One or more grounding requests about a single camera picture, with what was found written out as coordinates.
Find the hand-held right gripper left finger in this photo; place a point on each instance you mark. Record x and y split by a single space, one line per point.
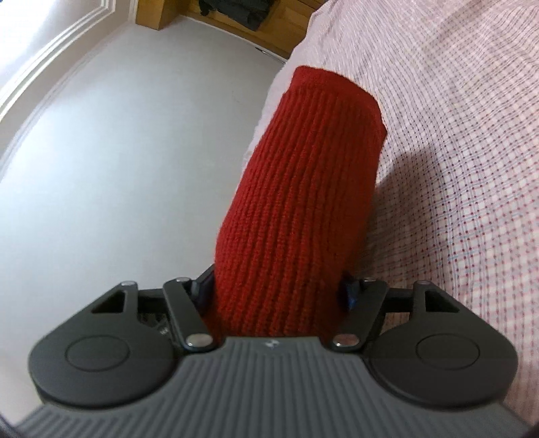
204 290

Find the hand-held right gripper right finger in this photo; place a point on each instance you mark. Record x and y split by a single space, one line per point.
349 292

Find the red knit cardigan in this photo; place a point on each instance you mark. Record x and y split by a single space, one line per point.
303 189

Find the pink checked bedsheet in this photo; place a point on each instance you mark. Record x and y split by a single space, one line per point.
463 126

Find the dark hanging coat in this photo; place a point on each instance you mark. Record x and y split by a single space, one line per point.
257 14

